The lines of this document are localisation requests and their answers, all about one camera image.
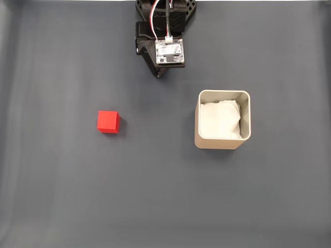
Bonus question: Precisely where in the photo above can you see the black camera cable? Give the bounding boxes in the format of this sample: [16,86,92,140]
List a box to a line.
[165,0,174,43]

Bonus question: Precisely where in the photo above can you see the beige square box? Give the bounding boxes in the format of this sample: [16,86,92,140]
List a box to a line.
[194,89,252,150]

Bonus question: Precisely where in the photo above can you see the white camera circuit board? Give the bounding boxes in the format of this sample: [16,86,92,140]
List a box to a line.
[154,36,186,69]

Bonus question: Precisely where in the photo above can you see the white crumpled tissue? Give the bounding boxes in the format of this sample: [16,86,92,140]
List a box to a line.
[200,99,243,139]

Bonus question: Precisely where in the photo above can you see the red cube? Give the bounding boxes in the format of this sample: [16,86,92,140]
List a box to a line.
[97,110,121,134]

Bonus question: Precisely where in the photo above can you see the red white servo cable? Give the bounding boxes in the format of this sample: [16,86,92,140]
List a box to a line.
[149,0,163,42]

